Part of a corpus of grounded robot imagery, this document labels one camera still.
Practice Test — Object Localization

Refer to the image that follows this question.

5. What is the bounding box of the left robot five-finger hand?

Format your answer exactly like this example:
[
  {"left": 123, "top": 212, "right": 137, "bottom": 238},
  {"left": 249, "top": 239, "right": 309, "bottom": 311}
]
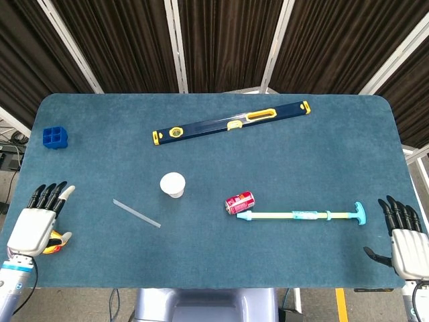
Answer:
[{"left": 6, "top": 180, "right": 76, "bottom": 258}]

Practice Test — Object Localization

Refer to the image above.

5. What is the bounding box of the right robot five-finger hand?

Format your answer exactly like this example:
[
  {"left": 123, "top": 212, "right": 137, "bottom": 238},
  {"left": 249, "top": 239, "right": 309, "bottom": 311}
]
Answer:
[{"left": 363, "top": 195, "right": 429, "bottom": 281}]

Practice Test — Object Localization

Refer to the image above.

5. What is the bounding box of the clear plastic strip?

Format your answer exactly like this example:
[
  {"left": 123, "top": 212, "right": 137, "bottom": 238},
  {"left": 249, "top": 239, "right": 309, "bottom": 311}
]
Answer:
[{"left": 113, "top": 199, "right": 162, "bottom": 229}]

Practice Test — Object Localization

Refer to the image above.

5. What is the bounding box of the white paper cup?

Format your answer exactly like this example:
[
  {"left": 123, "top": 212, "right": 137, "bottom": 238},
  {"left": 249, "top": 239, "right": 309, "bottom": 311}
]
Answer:
[{"left": 160, "top": 172, "right": 186, "bottom": 199}]

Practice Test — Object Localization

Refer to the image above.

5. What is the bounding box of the yellow tape measure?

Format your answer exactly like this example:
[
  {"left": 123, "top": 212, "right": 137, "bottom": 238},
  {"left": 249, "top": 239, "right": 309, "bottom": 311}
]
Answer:
[{"left": 42, "top": 229, "right": 68, "bottom": 255}]

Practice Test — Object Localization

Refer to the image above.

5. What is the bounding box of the black floor equipment box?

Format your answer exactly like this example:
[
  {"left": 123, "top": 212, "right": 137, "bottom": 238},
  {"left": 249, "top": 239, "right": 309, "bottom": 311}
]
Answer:
[{"left": 0, "top": 141, "right": 26, "bottom": 172}]

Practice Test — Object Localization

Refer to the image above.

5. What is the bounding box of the yellow floor tape strip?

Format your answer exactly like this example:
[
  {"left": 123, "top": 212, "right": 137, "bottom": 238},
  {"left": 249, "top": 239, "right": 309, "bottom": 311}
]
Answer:
[{"left": 334, "top": 287, "right": 349, "bottom": 322}]

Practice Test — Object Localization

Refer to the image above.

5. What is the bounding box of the blue plastic grid block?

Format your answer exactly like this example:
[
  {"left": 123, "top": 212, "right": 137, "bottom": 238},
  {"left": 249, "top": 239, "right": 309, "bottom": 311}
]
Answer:
[{"left": 42, "top": 126, "right": 70, "bottom": 150}]

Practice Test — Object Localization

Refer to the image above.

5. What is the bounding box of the teal yellow water pump toy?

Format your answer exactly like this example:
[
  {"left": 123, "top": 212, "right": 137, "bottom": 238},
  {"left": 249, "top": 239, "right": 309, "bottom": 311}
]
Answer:
[{"left": 236, "top": 201, "right": 367, "bottom": 226}]

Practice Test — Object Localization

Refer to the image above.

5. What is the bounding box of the dark brown pleated curtain panel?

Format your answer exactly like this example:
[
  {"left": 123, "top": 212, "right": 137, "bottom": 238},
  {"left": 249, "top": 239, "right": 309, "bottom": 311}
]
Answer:
[
  {"left": 177, "top": 0, "right": 286, "bottom": 94},
  {"left": 373, "top": 39, "right": 429, "bottom": 149},
  {"left": 0, "top": 0, "right": 95, "bottom": 130},
  {"left": 267, "top": 0, "right": 429, "bottom": 95},
  {"left": 50, "top": 0, "right": 180, "bottom": 95}
]

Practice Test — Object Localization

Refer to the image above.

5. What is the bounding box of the red soda can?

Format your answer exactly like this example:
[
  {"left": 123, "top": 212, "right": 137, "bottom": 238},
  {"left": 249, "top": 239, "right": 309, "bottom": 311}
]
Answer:
[{"left": 225, "top": 191, "right": 256, "bottom": 215}]

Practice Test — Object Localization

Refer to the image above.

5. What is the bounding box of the blue felt table mat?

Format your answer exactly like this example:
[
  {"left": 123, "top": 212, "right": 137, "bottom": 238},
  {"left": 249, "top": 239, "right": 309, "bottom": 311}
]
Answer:
[{"left": 0, "top": 93, "right": 429, "bottom": 290}]

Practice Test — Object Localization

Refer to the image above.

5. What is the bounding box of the grey robot torso base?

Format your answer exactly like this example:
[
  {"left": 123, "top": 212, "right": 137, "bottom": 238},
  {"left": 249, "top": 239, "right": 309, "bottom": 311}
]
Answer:
[{"left": 133, "top": 288, "right": 279, "bottom": 322}]

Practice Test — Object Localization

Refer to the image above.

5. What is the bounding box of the blue yellow spirit level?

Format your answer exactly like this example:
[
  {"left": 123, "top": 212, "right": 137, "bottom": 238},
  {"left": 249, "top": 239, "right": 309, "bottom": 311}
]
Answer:
[{"left": 152, "top": 100, "right": 311, "bottom": 146}]

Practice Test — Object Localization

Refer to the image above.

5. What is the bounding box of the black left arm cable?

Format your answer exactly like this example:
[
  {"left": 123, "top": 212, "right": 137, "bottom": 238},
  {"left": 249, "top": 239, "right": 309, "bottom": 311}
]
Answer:
[{"left": 12, "top": 257, "right": 40, "bottom": 317}]

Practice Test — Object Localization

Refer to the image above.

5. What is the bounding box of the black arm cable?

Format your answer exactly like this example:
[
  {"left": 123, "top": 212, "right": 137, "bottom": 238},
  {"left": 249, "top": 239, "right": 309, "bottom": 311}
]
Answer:
[
  {"left": 12, "top": 257, "right": 40, "bottom": 317},
  {"left": 411, "top": 282, "right": 429, "bottom": 318}
]

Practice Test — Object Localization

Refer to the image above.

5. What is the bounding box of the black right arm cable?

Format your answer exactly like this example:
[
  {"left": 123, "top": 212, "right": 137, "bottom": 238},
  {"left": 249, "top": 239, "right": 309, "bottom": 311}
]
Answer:
[{"left": 411, "top": 282, "right": 429, "bottom": 318}]

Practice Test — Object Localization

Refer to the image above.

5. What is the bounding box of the blue floor cable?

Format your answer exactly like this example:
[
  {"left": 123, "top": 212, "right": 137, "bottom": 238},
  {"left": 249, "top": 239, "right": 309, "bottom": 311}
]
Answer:
[{"left": 107, "top": 288, "right": 121, "bottom": 322}]

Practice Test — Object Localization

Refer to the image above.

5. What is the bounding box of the white partition frame post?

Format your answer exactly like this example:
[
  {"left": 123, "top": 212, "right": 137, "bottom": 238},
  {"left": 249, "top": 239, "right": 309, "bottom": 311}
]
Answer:
[
  {"left": 164, "top": 0, "right": 189, "bottom": 94},
  {"left": 259, "top": 0, "right": 296, "bottom": 95},
  {"left": 36, "top": 0, "right": 104, "bottom": 95},
  {"left": 358, "top": 13, "right": 429, "bottom": 95}
]

